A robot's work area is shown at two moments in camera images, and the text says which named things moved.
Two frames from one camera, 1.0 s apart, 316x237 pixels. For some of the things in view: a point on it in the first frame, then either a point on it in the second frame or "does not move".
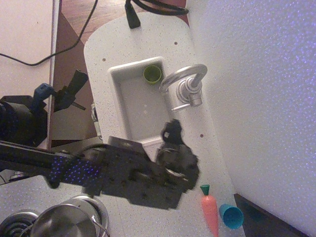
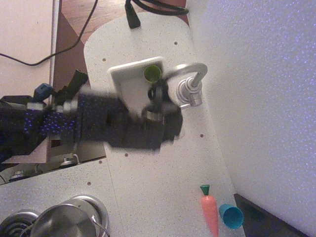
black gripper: (159, 184) → (160, 122)
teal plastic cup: (231, 216) does not move
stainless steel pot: (85, 216) does not move
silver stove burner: (17, 222) does not move
